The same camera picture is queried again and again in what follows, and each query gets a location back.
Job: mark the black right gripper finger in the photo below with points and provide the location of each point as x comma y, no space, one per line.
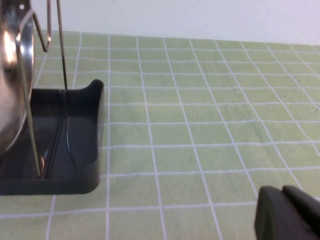
282,217

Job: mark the stainless steel pot lid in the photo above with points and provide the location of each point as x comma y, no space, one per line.
10,75

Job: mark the green checked tablecloth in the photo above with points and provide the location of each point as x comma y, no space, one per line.
200,125

